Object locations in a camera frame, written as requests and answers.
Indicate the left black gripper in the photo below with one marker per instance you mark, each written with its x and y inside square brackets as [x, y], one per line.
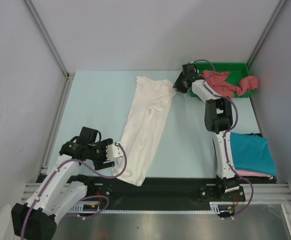
[99, 164]

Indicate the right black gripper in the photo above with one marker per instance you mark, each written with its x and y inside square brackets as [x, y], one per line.
[178, 85]

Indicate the white t-shirt with robot print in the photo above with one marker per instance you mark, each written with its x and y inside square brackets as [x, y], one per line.
[144, 128]

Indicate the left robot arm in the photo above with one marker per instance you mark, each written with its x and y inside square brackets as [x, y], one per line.
[63, 187]

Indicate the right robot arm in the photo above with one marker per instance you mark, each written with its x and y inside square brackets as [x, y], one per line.
[218, 120]

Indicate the salmon red t-shirt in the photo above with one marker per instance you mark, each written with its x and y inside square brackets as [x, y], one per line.
[218, 82]

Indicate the green plastic bin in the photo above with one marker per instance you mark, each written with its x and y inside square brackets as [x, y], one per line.
[238, 71]

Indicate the teal folded t-shirt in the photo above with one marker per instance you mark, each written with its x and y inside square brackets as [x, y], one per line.
[253, 155]

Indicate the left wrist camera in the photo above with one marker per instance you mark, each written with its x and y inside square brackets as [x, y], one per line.
[114, 151]

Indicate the light blue cable duct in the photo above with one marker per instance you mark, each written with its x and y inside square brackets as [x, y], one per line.
[78, 208]

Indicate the left aluminium frame post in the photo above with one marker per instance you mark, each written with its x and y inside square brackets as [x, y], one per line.
[39, 24]

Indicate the aluminium frame post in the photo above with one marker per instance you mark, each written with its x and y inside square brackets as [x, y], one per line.
[39, 24]
[278, 10]

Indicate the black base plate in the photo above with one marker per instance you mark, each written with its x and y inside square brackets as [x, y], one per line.
[164, 194]

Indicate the right aluminium frame post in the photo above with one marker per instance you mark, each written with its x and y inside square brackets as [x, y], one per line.
[278, 10]

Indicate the aluminium front rail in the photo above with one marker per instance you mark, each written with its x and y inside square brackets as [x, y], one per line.
[263, 193]

